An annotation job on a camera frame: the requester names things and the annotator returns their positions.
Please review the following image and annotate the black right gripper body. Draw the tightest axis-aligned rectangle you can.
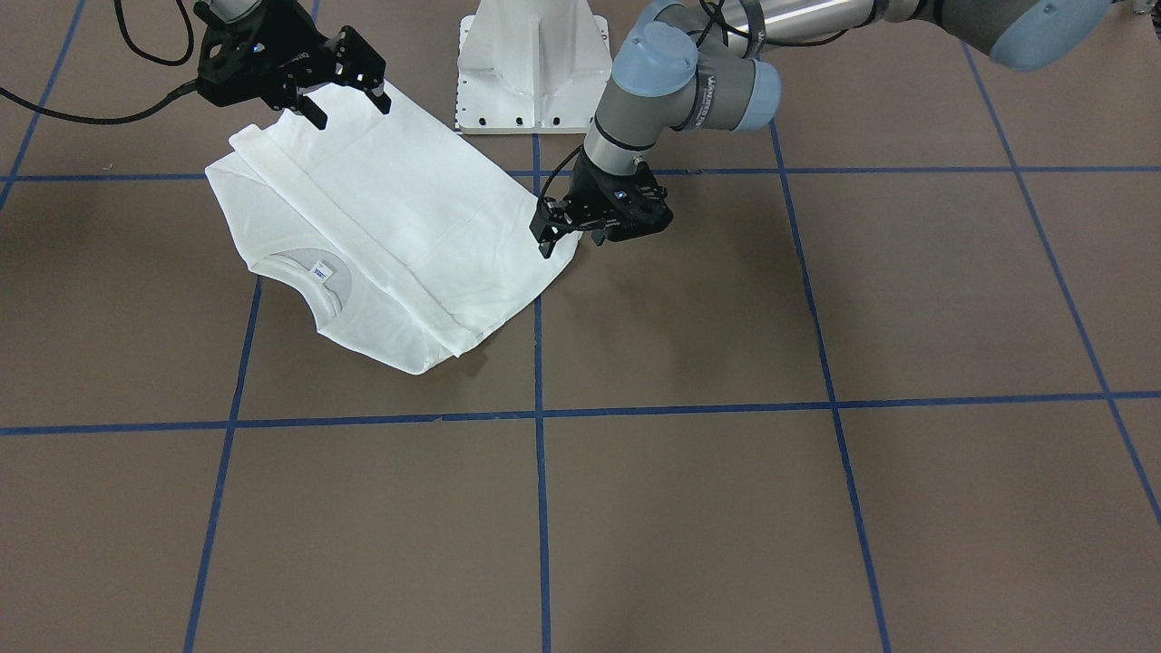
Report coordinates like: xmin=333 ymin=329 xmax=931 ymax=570
xmin=196 ymin=1 xmax=336 ymax=107

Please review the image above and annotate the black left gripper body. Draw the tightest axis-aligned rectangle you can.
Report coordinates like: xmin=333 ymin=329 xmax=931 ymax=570
xmin=564 ymin=155 xmax=673 ymax=244

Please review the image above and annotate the white long-sleeve printed shirt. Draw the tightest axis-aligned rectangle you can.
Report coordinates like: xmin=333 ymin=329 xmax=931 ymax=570
xmin=205 ymin=85 xmax=578 ymax=375

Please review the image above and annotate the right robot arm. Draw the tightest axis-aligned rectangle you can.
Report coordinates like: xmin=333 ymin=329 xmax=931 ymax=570
xmin=192 ymin=1 xmax=394 ymax=130

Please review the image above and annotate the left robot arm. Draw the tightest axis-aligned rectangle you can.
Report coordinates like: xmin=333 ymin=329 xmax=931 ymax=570
xmin=531 ymin=1 xmax=1110 ymax=258

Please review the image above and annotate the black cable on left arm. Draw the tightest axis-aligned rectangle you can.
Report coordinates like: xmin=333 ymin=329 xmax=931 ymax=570
xmin=541 ymin=143 xmax=587 ymax=202

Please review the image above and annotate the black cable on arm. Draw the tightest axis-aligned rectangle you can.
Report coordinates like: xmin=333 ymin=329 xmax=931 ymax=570
xmin=541 ymin=143 xmax=587 ymax=202
xmin=0 ymin=0 xmax=202 ymax=125

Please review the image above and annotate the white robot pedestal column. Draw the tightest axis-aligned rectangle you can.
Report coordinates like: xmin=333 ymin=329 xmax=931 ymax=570
xmin=455 ymin=1 xmax=612 ymax=135

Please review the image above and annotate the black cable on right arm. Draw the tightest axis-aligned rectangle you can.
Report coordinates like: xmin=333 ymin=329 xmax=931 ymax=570
xmin=0 ymin=0 xmax=202 ymax=125

